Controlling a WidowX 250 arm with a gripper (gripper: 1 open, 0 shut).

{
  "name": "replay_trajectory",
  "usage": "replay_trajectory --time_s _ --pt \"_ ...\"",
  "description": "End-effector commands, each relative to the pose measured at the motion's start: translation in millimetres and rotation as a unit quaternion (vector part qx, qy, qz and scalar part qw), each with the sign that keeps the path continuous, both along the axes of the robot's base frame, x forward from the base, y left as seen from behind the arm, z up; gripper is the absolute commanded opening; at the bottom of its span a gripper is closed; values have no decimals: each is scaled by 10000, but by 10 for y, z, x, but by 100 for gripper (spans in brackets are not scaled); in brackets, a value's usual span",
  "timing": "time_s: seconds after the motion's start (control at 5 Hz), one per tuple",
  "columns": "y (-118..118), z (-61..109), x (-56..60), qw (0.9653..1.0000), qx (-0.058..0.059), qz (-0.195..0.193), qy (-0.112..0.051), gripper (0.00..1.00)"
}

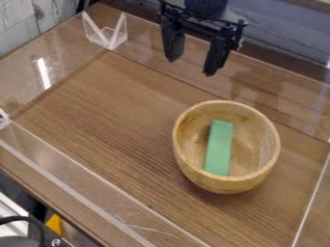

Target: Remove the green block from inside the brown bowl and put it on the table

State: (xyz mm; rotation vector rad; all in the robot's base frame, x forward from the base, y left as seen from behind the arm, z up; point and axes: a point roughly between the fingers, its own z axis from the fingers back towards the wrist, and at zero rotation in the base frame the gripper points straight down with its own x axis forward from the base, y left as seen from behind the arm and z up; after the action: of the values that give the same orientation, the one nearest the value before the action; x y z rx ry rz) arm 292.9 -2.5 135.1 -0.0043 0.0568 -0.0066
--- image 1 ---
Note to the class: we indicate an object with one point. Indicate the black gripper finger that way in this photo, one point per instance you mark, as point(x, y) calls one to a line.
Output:
point(217, 55)
point(174, 39)

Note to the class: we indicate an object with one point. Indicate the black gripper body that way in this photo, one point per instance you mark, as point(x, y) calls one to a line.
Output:
point(205, 18)

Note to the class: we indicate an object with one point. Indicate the green rectangular block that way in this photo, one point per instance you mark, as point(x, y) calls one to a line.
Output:
point(218, 149)

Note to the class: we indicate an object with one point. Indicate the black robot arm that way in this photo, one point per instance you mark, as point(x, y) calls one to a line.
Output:
point(205, 19)

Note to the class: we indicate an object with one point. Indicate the brown wooden bowl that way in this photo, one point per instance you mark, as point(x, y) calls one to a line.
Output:
point(255, 145)

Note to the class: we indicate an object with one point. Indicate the yellow black device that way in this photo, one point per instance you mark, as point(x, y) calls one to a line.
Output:
point(54, 232)

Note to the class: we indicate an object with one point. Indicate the clear acrylic corner bracket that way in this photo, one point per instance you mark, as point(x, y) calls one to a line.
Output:
point(107, 37)

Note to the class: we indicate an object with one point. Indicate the clear acrylic tray wall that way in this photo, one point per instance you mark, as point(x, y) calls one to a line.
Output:
point(90, 202)

